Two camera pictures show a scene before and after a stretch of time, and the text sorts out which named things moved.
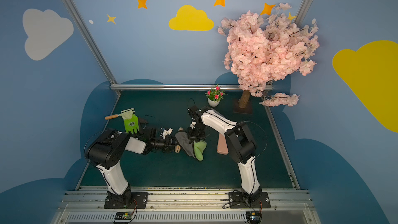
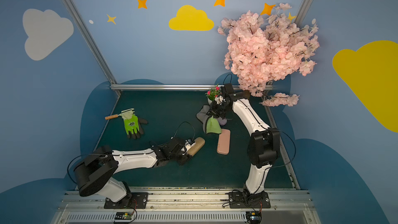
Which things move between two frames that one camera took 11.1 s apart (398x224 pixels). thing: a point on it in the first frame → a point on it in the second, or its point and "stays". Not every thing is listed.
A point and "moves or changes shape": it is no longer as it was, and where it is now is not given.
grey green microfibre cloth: x=196 y=149 moves or changes shape
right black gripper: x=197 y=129 → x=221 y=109
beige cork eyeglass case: x=177 y=148 moves or changes shape
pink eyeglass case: x=222 y=147 stays
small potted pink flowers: x=214 y=96 stays
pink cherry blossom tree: x=263 y=52 stays
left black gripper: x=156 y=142 → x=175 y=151
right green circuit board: x=253 y=217 stays
